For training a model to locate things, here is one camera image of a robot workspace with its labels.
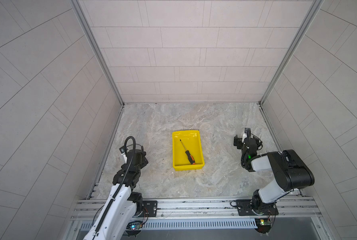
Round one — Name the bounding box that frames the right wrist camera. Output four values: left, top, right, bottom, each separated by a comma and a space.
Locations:
242, 128, 252, 145

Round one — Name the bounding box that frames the left controller board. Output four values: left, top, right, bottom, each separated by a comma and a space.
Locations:
126, 221, 143, 231

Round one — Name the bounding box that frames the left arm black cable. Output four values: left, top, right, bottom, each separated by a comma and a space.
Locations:
91, 135, 137, 235

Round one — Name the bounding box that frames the black orange handled screwdriver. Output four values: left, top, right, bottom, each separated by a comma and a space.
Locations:
180, 139, 196, 165

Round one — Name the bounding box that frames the aluminium mounting rail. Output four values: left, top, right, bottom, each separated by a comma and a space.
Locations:
71, 196, 325, 231

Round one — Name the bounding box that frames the right controller board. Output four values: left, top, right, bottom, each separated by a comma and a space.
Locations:
255, 219, 272, 234

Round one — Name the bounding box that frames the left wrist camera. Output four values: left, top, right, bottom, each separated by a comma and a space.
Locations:
119, 146, 127, 163

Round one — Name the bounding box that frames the right aluminium corner profile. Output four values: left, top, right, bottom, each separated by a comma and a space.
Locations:
259, 0, 324, 107

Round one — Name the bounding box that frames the controller board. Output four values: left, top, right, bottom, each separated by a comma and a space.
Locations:
255, 219, 272, 234
126, 221, 143, 231

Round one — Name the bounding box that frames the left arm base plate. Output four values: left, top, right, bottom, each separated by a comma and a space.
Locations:
135, 201, 158, 218

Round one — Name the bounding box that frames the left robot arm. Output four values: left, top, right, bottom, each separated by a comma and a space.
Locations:
84, 149, 148, 240

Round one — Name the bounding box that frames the yellow plastic bin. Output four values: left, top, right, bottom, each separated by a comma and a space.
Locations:
172, 130, 205, 171

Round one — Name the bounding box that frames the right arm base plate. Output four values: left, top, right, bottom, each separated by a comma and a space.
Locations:
231, 200, 279, 216

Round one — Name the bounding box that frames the left aluminium corner profile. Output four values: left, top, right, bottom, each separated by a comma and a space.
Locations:
70, 0, 124, 108

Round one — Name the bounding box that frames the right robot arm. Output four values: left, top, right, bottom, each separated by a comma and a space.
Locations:
234, 129, 315, 216

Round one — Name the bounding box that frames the aluminium corner profile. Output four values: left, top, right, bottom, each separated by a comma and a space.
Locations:
259, 0, 324, 107
70, 0, 124, 108

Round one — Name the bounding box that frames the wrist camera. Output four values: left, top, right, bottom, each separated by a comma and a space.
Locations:
119, 146, 127, 163
242, 128, 252, 145

